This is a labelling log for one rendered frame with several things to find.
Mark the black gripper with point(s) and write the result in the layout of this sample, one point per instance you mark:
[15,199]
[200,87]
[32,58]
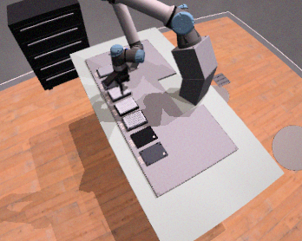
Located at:
[121,79]

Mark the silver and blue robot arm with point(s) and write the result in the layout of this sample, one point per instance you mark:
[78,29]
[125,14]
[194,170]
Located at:
[178,19]

